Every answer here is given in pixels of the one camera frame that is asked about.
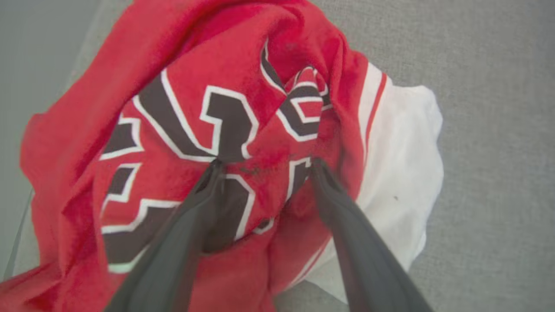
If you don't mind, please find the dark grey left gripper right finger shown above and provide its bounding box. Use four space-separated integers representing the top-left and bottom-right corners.
309 157 435 312

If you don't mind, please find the red and white basketball jersey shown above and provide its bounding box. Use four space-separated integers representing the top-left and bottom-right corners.
0 0 444 312

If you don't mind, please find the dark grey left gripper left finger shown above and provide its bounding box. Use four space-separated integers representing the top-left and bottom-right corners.
104 159 227 312

